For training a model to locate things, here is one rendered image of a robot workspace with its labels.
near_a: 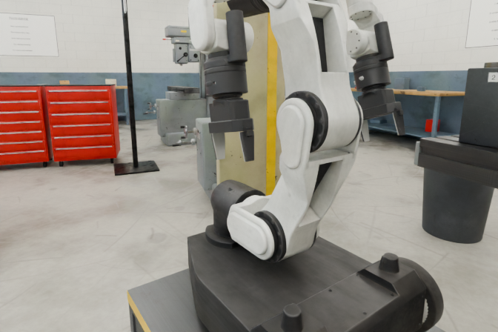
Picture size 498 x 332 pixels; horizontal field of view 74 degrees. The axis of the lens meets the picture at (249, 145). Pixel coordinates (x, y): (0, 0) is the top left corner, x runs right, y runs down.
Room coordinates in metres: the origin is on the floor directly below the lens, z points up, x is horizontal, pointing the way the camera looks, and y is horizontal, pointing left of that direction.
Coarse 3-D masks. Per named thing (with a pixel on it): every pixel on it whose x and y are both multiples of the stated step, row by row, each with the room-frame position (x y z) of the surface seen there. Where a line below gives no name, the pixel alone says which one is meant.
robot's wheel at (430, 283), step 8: (408, 264) 0.84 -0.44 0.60; (416, 264) 0.84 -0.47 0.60; (416, 272) 0.81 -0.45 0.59; (424, 272) 0.82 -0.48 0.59; (424, 280) 0.79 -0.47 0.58; (432, 280) 0.80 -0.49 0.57; (432, 288) 0.78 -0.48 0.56; (432, 296) 0.77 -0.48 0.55; (440, 296) 0.78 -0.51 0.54; (432, 304) 0.76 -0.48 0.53; (440, 304) 0.77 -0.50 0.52; (424, 312) 0.78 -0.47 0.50; (432, 312) 0.76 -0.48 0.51; (440, 312) 0.77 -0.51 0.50; (424, 320) 0.78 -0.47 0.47; (432, 320) 0.76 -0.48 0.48; (424, 328) 0.77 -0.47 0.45
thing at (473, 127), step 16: (496, 64) 0.81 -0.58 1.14; (480, 80) 0.82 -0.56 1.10; (496, 80) 0.79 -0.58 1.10; (480, 96) 0.82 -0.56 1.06; (496, 96) 0.79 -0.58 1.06; (464, 112) 0.84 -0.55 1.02; (480, 112) 0.81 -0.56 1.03; (496, 112) 0.78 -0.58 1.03; (464, 128) 0.84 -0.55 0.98; (480, 128) 0.81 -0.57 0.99; (496, 128) 0.78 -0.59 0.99; (480, 144) 0.80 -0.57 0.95; (496, 144) 0.78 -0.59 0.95
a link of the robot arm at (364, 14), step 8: (352, 8) 0.94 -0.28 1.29; (360, 8) 0.93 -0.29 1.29; (368, 8) 0.93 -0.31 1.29; (376, 8) 0.95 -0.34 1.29; (352, 16) 0.95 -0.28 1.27; (360, 16) 0.96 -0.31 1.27; (368, 16) 0.97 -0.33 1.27; (376, 16) 0.94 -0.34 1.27; (360, 24) 0.98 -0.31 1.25; (368, 24) 0.97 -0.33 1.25
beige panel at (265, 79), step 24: (264, 24) 1.96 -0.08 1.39; (264, 48) 1.96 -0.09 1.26; (264, 72) 1.96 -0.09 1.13; (264, 96) 1.96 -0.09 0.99; (264, 120) 1.96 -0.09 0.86; (240, 144) 1.90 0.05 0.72; (264, 144) 1.96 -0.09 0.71; (216, 168) 1.90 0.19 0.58; (240, 168) 1.90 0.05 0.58; (264, 168) 1.96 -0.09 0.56; (264, 192) 1.96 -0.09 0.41
